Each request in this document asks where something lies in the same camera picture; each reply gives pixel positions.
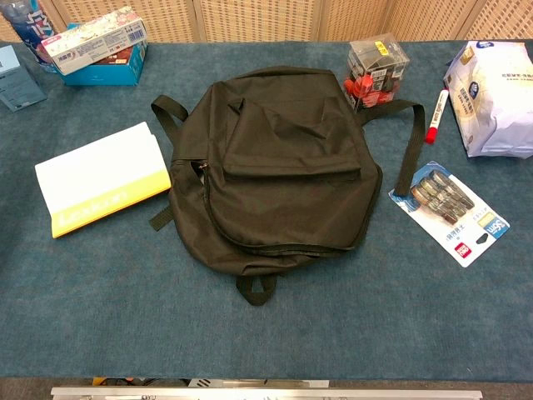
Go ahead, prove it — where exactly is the light blue box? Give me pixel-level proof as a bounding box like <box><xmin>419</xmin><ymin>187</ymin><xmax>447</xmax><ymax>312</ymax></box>
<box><xmin>0</xmin><ymin>44</ymin><xmax>47</xmax><ymax>113</ymax></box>

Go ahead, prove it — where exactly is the blue cardboard box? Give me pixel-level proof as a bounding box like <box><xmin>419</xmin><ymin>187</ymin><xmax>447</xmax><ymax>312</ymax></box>
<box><xmin>62</xmin><ymin>22</ymin><xmax>149</xmax><ymax>88</ymax></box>

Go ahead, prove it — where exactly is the correction tape blister pack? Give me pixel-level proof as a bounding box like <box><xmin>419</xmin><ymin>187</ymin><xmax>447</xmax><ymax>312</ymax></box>
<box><xmin>388</xmin><ymin>161</ymin><xmax>511</xmax><ymax>268</ymax></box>

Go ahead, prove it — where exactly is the clear box of binder clips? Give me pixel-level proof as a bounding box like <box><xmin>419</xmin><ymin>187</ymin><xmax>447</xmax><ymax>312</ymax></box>
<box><xmin>343</xmin><ymin>32</ymin><xmax>411</xmax><ymax>113</ymax></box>

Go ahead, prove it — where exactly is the aluminium rail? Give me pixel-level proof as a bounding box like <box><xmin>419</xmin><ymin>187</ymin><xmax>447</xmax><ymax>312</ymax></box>
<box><xmin>50</xmin><ymin>386</ymin><xmax>484</xmax><ymax>400</ymax></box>

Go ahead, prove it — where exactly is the blue box with booklet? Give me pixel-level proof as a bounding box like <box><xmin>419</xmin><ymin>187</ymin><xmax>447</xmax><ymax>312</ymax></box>
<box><xmin>42</xmin><ymin>5</ymin><xmax>147</xmax><ymax>76</ymax></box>

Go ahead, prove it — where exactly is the white book with yellow band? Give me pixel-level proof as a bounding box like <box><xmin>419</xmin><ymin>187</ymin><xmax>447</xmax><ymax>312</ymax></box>
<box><xmin>34</xmin><ymin>121</ymin><xmax>172</xmax><ymax>239</ymax></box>

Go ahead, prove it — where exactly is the woven folding screen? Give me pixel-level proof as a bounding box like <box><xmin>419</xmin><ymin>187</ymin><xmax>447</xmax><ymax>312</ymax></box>
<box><xmin>0</xmin><ymin>0</ymin><xmax>533</xmax><ymax>43</ymax></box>

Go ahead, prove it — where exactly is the white tissue pack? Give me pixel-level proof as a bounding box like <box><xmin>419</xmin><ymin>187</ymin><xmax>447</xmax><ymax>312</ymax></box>
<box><xmin>443</xmin><ymin>40</ymin><xmax>533</xmax><ymax>159</ymax></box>

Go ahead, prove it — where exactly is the blue felt table cover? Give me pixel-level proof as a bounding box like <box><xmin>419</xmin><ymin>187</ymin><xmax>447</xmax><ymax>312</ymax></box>
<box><xmin>0</xmin><ymin>40</ymin><xmax>533</xmax><ymax>381</ymax></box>

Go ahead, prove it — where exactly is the blue printed bottle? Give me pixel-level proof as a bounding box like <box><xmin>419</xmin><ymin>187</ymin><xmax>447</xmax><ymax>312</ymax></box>
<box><xmin>0</xmin><ymin>0</ymin><xmax>59</xmax><ymax>74</ymax></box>

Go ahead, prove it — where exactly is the red whiteboard marker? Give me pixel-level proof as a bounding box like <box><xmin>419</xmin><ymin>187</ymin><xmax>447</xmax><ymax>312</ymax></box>
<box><xmin>423</xmin><ymin>87</ymin><xmax>450</xmax><ymax>145</ymax></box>

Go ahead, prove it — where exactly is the black fabric backpack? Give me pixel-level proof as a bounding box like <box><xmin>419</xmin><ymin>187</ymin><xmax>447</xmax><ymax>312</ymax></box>
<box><xmin>149</xmin><ymin>66</ymin><xmax>426</xmax><ymax>308</ymax></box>

